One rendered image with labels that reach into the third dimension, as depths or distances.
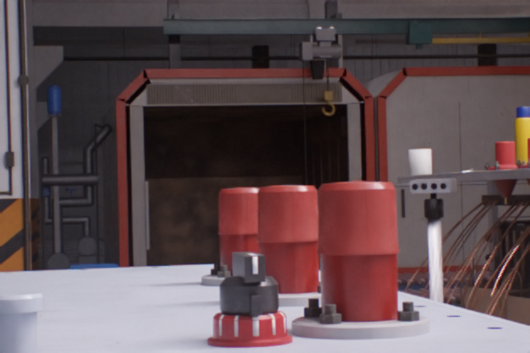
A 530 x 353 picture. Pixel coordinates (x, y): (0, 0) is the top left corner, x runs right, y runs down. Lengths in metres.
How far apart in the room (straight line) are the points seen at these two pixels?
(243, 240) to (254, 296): 0.72
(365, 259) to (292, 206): 0.33
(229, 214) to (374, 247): 0.67
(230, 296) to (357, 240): 0.13
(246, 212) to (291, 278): 0.34
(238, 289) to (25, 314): 0.19
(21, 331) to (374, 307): 0.32
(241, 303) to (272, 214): 0.39
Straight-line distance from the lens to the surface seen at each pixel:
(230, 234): 1.76
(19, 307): 0.97
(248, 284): 1.06
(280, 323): 1.07
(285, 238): 1.43
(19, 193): 11.67
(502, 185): 4.07
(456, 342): 1.07
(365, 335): 1.09
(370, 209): 1.11
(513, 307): 4.09
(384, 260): 1.12
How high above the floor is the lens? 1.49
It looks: 1 degrees up
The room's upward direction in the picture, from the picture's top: 1 degrees counter-clockwise
